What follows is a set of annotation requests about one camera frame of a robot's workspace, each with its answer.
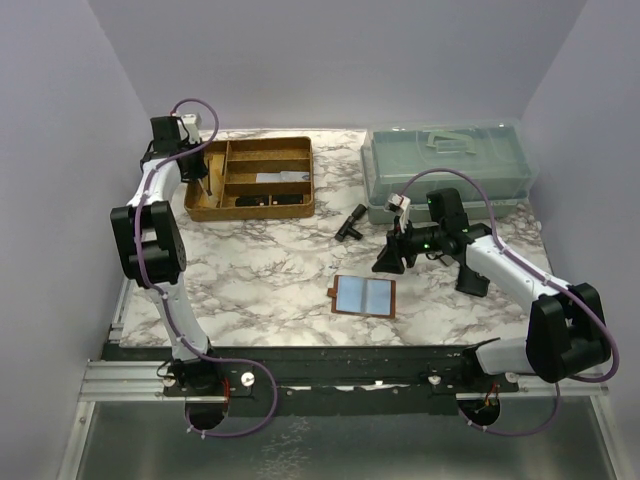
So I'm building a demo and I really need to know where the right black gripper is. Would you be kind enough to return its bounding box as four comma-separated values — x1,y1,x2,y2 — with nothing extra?
373,216,446,274

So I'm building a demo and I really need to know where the blue credit card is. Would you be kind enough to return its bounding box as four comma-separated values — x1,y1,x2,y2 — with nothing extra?
335,277,392,315

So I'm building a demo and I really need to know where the brown leather card holder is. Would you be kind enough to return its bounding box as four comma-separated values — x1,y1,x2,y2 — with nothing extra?
326,274,398,319

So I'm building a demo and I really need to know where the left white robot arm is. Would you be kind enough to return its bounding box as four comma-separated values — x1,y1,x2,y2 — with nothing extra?
110,112,222,395

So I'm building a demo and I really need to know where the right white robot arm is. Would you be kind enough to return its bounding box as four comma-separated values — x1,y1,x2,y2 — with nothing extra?
372,188,612,392

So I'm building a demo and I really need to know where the white card in tray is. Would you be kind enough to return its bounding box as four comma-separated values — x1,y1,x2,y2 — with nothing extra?
256,171,311,183

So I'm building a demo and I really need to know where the black T-shaped pipe fitting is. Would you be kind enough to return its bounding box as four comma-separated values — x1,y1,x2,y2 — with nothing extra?
334,204,367,242

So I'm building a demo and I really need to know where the brown cork organizer tray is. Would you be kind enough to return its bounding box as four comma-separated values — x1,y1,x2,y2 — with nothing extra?
183,136,315,222

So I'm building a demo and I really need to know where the black snap wallet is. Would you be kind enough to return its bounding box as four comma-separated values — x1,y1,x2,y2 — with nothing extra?
455,265,490,298

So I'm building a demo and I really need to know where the black item in tray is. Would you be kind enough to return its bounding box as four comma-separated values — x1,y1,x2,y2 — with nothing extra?
234,194,304,207

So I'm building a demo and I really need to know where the clear lidded plastic box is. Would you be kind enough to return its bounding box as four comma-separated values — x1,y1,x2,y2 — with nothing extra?
361,120,538,225

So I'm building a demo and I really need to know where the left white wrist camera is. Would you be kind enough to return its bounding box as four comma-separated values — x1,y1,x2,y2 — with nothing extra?
180,113,202,145

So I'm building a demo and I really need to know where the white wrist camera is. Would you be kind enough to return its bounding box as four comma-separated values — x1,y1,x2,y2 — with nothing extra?
385,193,411,233
180,113,202,145

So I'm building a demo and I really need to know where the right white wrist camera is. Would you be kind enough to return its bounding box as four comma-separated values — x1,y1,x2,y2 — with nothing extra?
385,193,411,233

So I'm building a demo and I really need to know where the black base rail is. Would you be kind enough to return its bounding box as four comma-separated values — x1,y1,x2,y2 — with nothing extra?
101,344,519,417

